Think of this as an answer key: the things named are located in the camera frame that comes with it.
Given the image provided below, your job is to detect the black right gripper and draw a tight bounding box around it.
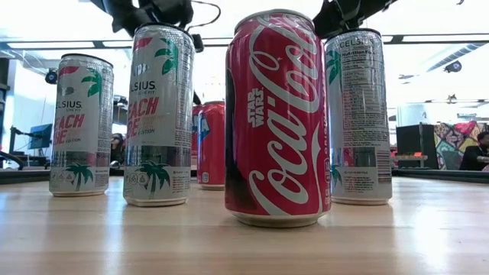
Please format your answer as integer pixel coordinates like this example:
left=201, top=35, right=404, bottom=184
left=312, top=0, right=347, bottom=39

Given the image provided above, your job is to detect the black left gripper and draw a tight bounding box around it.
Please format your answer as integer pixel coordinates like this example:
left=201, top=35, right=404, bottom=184
left=192, top=33, right=205, bottom=106

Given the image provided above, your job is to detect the white Celsius palm can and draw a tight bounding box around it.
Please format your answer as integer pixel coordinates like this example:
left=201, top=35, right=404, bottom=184
left=48, top=53, right=115, bottom=199
left=323, top=27, right=393, bottom=206
left=122, top=22, right=195, bottom=209

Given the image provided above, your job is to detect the red Coca-Cola can white script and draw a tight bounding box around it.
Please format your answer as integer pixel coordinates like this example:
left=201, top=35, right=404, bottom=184
left=224, top=8, right=332, bottom=229

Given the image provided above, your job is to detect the person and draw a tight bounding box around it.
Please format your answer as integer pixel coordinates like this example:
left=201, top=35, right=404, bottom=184
left=110, top=132, right=125, bottom=166
left=458, top=131, right=489, bottom=172

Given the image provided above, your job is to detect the black cabinet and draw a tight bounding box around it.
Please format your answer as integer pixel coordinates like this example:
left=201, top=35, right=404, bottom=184
left=396, top=124, right=439, bottom=170

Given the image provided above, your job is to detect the computer monitor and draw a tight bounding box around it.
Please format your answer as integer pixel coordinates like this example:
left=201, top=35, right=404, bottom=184
left=28, top=123, right=53, bottom=150

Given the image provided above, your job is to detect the colourful patchwork quilt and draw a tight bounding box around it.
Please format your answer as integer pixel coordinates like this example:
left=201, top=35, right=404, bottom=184
left=434, top=121, right=489, bottom=171

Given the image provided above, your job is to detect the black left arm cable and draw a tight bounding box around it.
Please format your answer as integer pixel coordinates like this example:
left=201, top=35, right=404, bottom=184
left=186, top=0, right=223, bottom=32

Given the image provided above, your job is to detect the grey ceiling duct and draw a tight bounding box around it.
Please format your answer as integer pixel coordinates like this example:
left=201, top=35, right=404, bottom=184
left=424, top=41, right=487, bottom=73

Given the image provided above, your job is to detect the black ceiling camera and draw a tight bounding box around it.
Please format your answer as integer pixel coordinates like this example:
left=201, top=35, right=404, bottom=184
left=443, top=60, right=463, bottom=74
left=44, top=68, right=59, bottom=86

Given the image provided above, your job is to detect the black metal table frame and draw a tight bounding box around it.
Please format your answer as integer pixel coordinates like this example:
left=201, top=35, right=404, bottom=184
left=0, top=169, right=489, bottom=185

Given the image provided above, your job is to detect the black cable loop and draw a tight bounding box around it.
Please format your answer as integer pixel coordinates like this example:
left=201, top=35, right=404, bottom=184
left=0, top=150, right=24, bottom=172

